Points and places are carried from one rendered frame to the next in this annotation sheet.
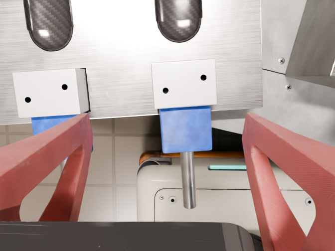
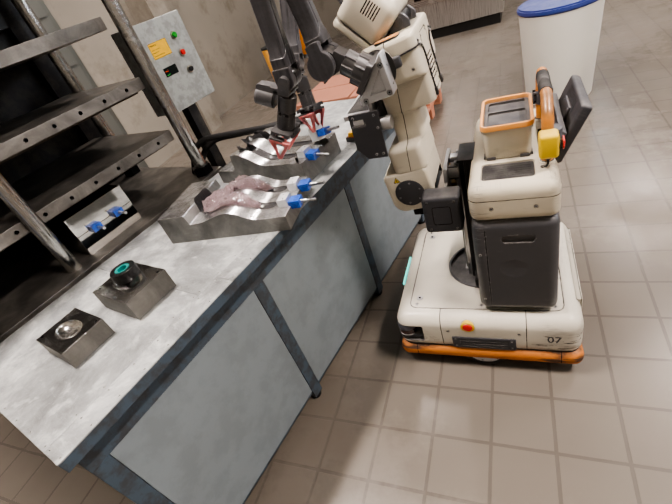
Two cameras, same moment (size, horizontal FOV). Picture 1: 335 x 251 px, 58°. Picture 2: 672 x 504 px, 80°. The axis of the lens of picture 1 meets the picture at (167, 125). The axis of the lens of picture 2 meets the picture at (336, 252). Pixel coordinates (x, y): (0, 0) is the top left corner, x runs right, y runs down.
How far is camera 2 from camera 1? 1.37 m
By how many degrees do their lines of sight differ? 60
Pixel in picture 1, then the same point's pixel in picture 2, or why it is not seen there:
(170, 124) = (301, 183)
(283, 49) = not seen: hidden behind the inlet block
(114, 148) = (403, 382)
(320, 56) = (299, 169)
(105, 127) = (383, 387)
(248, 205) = (430, 261)
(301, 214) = (440, 239)
